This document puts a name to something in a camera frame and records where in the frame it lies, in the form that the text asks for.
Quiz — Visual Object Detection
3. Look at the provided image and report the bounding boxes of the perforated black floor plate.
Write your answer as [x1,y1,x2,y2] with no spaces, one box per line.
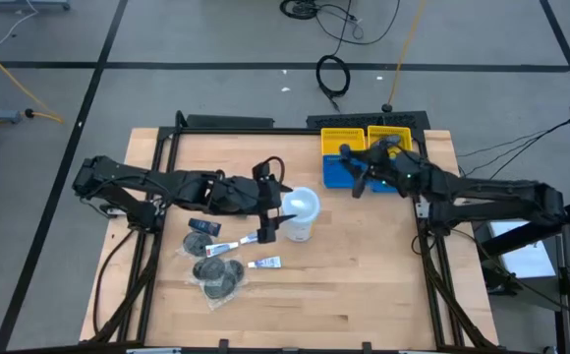
[307,111,431,132]

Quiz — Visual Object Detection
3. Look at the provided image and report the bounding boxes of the coiled black cable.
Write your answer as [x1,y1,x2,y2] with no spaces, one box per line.
[314,53,352,112]

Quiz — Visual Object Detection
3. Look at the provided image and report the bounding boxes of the small dark blue box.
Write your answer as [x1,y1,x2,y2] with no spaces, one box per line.
[188,218,222,238]

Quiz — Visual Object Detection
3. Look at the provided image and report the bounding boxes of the black aluminium table frame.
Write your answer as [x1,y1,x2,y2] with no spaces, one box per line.
[87,110,500,353]

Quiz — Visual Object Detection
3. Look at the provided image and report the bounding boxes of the yellow hanging cable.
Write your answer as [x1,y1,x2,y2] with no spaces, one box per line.
[386,0,428,113]

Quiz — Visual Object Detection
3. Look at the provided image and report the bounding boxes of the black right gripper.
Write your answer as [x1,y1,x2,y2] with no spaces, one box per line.
[338,144,422,200]

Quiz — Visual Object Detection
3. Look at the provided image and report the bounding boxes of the white plastic cup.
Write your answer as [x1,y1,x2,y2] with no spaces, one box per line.
[281,186,322,243]

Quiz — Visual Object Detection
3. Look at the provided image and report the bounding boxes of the yellow floor cable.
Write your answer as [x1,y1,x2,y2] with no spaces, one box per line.
[0,36,65,145]

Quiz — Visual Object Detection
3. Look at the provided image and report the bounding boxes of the white floor cable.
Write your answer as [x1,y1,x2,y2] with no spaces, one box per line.
[0,0,39,97]

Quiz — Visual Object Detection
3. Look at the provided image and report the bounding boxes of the white board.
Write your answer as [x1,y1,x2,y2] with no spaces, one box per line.
[489,220,557,280]

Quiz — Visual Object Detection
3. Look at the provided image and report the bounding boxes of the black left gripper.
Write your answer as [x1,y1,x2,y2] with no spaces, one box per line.
[213,175,298,245]

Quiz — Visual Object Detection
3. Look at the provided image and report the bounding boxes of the tangled black floor cables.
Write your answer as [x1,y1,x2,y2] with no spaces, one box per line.
[278,0,402,46]

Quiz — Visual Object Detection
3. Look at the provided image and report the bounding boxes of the yellow plastic basket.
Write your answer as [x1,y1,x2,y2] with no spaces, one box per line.
[367,125,414,158]

